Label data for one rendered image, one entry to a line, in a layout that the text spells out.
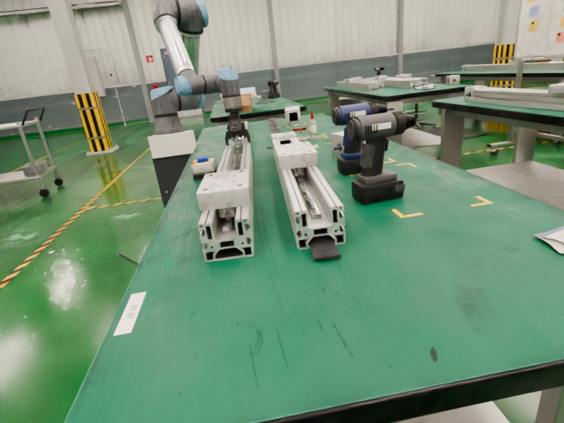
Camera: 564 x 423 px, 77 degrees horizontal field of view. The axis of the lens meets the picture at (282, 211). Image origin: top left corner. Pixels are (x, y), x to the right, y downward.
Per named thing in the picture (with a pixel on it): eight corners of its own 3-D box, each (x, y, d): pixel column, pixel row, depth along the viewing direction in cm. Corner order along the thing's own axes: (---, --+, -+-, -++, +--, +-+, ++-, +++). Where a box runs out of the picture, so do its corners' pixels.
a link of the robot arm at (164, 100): (151, 115, 186) (145, 88, 182) (176, 112, 192) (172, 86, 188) (156, 114, 176) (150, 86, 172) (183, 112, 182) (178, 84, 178)
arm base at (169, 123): (150, 136, 179) (146, 116, 176) (159, 133, 194) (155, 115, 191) (180, 133, 179) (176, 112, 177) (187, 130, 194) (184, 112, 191)
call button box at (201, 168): (196, 174, 139) (193, 159, 136) (221, 171, 139) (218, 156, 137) (194, 180, 131) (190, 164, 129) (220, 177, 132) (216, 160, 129)
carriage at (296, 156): (276, 165, 115) (274, 145, 113) (310, 161, 116) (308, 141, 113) (280, 180, 100) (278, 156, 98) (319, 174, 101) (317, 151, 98)
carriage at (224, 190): (210, 199, 91) (205, 173, 89) (252, 193, 92) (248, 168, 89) (201, 223, 77) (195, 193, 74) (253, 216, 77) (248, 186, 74)
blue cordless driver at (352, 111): (333, 171, 123) (330, 106, 115) (388, 163, 125) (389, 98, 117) (340, 177, 116) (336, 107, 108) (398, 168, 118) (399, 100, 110)
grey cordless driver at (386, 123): (347, 197, 98) (343, 116, 90) (412, 185, 101) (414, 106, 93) (358, 206, 91) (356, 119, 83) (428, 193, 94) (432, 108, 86)
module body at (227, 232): (228, 166, 146) (225, 145, 143) (253, 163, 147) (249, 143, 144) (205, 262, 72) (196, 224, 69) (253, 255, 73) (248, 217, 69)
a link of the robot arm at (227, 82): (231, 67, 145) (240, 65, 138) (235, 95, 149) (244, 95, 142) (213, 69, 141) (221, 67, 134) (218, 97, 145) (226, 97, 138)
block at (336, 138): (326, 159, 141) (326, 134, 137) (351, 153, 145) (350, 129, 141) (342, 163, 132) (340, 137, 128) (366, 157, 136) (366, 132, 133)
